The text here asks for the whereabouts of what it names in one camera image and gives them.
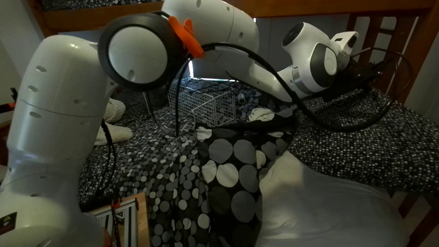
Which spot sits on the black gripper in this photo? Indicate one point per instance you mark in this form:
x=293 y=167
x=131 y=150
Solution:
x=352 y=77

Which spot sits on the black speckled pillow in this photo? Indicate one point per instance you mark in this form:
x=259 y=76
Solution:
x=400 y=152

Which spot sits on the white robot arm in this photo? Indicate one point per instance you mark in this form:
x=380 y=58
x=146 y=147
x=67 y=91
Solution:
x=68 y=82

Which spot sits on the white pillow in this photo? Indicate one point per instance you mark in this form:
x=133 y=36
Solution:
x=306 y=209

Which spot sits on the grey window blind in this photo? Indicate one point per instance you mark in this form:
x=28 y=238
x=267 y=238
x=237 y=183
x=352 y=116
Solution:
x=146 y=51

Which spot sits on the black grey dotted duvet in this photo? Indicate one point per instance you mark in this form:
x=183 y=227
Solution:
x=201 y=183

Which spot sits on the beige crumpled towel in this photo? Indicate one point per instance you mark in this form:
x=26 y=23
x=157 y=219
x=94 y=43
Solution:
x=114 y=113

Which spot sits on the white wire rack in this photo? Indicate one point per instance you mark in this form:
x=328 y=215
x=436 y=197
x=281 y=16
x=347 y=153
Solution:
x=194 y=101

